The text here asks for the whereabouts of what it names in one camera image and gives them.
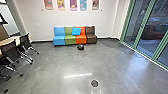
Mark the clear crinkled plastic bag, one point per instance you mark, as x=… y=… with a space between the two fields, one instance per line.
x=80 y=47

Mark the green framed glass door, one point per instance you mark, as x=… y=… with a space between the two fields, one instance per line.
x=128 y=20

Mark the orange sofa seat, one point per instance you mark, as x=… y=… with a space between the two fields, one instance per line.
x=81 y=39

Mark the brown sofa seat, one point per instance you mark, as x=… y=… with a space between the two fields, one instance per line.
x=91 y=34

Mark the green sofa seat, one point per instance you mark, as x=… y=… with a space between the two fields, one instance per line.
x=70 y=40

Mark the blue cushion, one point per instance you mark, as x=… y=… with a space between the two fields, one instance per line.
x=76 y=31

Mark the blue sofa seat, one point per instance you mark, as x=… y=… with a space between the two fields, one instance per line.
x=59 y=40

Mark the round floor drain cover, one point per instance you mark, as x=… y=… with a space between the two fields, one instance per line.
x=94 y=83

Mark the black office chair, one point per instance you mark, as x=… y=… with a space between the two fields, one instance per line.
x=26 y=40
x=12 y=52

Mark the orange outdoor bench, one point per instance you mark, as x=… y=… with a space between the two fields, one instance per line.
x=155 y=32

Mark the wooden table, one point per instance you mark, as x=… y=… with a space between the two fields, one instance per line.
x=6 y=42

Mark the brown chair back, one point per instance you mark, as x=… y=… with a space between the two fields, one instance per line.
x=3 y=32

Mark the wall poster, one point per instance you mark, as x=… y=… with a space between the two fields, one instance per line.
x=61 y=4
x=48 y=4
x=83 y=4
x=73 y=4
x=95 y=4

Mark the dark wall screen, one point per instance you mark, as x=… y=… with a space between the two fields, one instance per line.
x=2 y=18

